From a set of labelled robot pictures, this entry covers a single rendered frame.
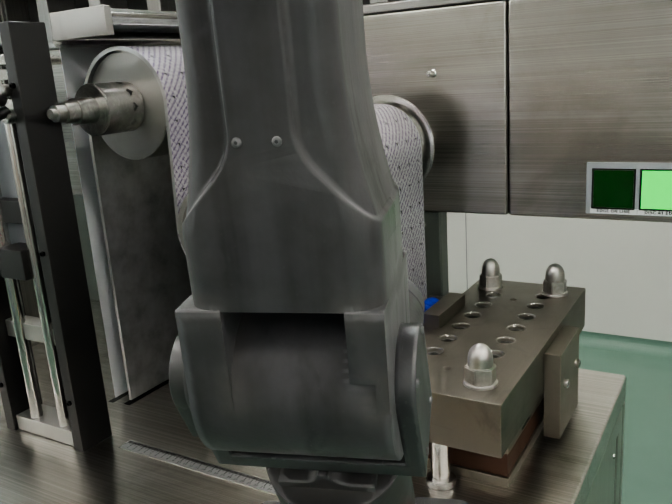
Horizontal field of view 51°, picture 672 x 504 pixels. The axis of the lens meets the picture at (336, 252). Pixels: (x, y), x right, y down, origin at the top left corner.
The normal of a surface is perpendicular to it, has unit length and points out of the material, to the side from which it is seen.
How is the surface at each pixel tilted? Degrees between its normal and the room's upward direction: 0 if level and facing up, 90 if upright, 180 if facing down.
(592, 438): 0
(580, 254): 90
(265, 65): 94
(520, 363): 0
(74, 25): 90
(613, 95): 90
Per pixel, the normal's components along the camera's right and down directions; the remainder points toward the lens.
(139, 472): -0.07, -0.96
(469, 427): -0.51, 0.25
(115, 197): 0.86, 0.07
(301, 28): -0.21, 0.33
